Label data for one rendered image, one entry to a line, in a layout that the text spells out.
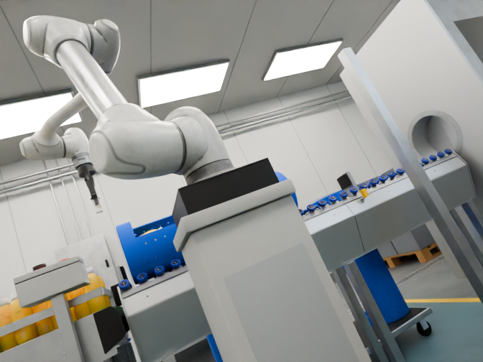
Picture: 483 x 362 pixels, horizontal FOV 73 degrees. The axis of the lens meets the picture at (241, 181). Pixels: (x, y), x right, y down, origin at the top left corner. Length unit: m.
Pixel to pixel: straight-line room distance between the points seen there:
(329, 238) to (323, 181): 4.22
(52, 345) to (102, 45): 1.08
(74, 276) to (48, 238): 3.82
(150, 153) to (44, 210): 4.40
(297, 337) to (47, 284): 0.84
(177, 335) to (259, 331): 0.75
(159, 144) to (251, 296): 0.44
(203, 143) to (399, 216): 1.39
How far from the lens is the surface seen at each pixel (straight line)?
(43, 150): 1.69
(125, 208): 5.03
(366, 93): 1.96
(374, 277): 2.31
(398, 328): 2.27
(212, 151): 0.96
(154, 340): 1.51
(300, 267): 0.86
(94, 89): 1.07
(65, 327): 1.32
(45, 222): 5.16
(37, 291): 1.31
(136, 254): 1.48
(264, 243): 0.84
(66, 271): 1.30
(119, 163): 0.85
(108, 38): 1.40
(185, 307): 1.49
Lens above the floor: 0.84
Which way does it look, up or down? 13 degrees up
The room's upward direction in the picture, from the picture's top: 24 degrees counter-clockwise
